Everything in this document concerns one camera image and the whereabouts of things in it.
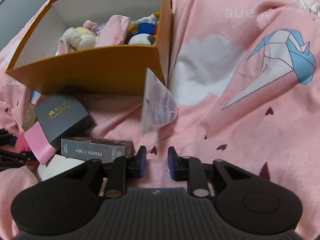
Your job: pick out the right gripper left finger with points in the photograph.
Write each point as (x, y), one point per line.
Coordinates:
(127, 169)

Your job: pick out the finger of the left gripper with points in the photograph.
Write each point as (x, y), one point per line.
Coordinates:
(6, 138)
(14, 160)

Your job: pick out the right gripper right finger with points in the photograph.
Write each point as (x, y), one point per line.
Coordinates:
(189, 169)

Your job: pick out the pink phone case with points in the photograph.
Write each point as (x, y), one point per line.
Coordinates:
(35, 140)

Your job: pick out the dark grey gift box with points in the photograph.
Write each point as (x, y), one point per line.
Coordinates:
(62, 116)

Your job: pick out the clear packaged card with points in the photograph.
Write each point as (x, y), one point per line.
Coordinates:
(159, 105)

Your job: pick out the small gold box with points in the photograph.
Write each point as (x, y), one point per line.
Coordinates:
(29, 118)

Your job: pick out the photo card box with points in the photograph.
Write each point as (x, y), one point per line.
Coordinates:
(85, 148)

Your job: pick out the white flat box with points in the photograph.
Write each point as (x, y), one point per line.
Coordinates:
(57, 165)

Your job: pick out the orange cardboard box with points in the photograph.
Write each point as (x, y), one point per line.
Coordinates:
(117, 70)

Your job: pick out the cream crochet bunny doll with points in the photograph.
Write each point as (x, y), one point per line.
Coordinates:
(78, 39)

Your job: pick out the pink fabric pouch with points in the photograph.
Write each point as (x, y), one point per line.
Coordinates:
(114, 32)

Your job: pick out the duck plush toy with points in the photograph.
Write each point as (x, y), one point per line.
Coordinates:
(143, 31)

